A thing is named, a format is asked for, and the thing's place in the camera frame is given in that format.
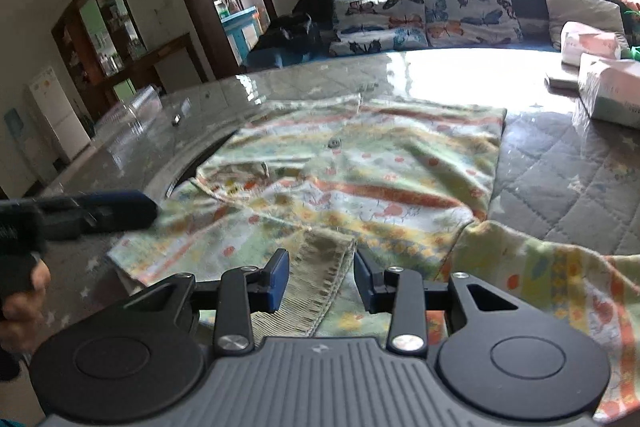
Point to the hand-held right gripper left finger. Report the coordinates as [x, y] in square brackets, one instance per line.
[278, 281]

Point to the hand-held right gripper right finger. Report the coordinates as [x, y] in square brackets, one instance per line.
[362, 283]

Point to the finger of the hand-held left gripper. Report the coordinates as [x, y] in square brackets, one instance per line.
[117, 209]

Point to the colourful patterned shirt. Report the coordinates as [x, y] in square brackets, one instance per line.
[360, 172]

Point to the person's left hand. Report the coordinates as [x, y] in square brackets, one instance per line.
[22, 309]

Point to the clear plastic container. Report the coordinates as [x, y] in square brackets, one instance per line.
[140, 103]

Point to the white refrigerator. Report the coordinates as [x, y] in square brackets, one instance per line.
[57, 114]

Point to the dark wooden display cabinet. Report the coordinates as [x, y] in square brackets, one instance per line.
[107, 37]

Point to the light blue cabinet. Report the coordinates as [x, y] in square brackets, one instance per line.
[242, 32]

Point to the folded butterfly print blanket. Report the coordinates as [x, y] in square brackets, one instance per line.
[372, 43]

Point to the black bag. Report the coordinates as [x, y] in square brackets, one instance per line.
[300, 24]

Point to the long butterfly print pillow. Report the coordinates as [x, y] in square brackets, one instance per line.
[375, 9]

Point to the flat grey book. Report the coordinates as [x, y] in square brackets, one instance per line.
[561, 80]

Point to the large butterfly print pillow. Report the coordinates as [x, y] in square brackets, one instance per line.
[467, 9]

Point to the large white tissue pack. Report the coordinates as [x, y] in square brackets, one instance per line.
[612, 89]

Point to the blue sofa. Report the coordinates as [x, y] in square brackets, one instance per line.
[532, 9]

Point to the pink tissue pack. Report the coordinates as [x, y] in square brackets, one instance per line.
[590, 42]

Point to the plain grey pillow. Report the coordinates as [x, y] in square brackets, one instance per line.
[582, 14]

